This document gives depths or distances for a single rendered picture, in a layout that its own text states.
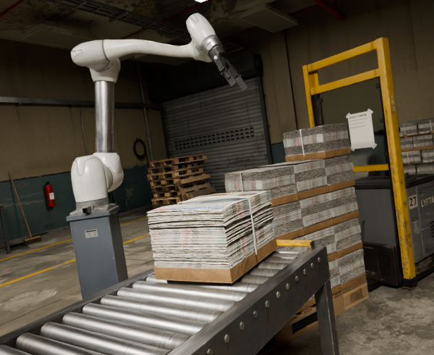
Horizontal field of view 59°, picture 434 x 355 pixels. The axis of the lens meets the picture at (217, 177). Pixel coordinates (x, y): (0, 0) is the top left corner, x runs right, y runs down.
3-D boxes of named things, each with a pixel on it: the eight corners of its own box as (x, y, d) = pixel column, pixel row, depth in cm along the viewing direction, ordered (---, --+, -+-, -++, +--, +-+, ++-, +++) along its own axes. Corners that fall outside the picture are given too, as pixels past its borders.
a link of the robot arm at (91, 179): (68, 203, 181) (60, 158, 180) (86, 198, 199) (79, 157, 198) (101, 199, 179) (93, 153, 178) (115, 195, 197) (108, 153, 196)
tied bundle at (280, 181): (227, 208, 257) (222, 173, 255) (259, 199, 273) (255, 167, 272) (265, 209, 226) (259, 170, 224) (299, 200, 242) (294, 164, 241)
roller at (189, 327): (94, 315, 117) (91, 299, 116) (219, 341, 89) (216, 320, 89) (79, 322, 113) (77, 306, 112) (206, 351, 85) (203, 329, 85)
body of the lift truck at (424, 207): (341, 270, 346) (330, 183, 342) (375, 254, 377) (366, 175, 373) (417, 285, 289) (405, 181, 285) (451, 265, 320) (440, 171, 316)
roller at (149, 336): (75, 325, 111) (72, 308, 111) (203, 354, 84) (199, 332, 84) (60, 332, 107) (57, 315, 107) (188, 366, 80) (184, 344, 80)
